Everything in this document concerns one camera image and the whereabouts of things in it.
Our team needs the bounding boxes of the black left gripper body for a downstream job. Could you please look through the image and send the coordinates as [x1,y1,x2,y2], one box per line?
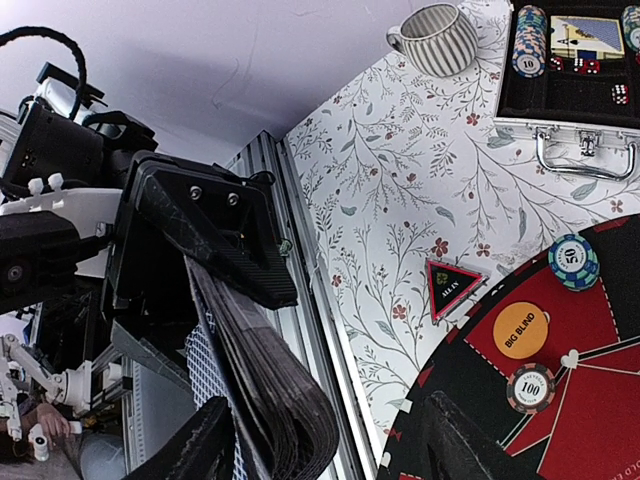
[101,150,280,327]

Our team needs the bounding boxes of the row of poker chips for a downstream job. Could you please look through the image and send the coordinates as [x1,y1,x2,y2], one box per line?
[512,5,547,79]

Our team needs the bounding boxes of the black triangular all-in button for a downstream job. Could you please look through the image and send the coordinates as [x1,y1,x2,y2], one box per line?
[426,259,489,325]

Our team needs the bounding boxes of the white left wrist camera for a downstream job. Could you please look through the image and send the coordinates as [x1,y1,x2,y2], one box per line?
[1,173,122,292]

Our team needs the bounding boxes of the aluminium poker chip case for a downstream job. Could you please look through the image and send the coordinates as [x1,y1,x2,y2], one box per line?
[494,1,639,181]

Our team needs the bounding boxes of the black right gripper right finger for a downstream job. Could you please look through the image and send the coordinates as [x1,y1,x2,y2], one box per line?
[422,391,542,479]

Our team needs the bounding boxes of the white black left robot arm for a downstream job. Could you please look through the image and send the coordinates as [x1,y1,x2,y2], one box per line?
[1,26,298,387]

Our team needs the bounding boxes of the boxed playing card deck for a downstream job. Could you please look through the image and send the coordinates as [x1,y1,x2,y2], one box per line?
[550,15,625,60]

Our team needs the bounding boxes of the orange black hundred chip stack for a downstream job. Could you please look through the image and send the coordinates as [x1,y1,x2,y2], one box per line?
[506,363,556,415]

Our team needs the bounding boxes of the striped grey cup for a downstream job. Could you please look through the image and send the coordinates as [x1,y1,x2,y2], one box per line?
[386,3,479,78]

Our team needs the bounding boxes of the round red black poker mat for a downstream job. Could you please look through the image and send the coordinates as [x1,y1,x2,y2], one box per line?
[377,215,639,479]

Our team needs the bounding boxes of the short green chip row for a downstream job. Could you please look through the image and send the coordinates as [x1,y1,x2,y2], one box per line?
[621,5,640,52]

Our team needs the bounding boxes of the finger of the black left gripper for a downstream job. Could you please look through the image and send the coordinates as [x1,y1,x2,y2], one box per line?
[110,319,193,394]
[137,174,298,308]

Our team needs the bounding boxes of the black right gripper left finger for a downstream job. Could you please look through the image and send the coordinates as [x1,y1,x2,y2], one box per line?
[125,396,235,480]

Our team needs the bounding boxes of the red translucent die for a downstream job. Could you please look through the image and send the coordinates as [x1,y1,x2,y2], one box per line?
[584,59,601,75]
[573,58,585,73]
[611,84,630,105]
[549,56,564,71]

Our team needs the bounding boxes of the orange big blind button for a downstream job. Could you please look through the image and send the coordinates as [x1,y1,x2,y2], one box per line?
[493,301,549,360]

